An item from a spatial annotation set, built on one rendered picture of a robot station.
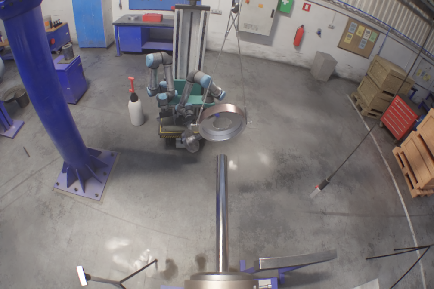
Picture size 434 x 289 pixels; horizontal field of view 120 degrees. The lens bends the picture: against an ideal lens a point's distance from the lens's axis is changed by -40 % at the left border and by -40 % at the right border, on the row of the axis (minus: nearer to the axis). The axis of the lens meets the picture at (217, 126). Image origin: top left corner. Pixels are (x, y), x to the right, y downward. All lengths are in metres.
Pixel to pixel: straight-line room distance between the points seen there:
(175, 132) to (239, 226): 1.36
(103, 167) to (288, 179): 2.44
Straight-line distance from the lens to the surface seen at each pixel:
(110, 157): 2.83
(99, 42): 5.70
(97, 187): 2.64
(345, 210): 3.17
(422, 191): 4.85
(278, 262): 1.47
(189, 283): 1.03
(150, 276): 2.24
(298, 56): 5.82
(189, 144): 1.66
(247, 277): 1.04
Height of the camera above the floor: 2.21
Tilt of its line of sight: 44 degrees down
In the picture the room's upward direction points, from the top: 11 degrees clockwise
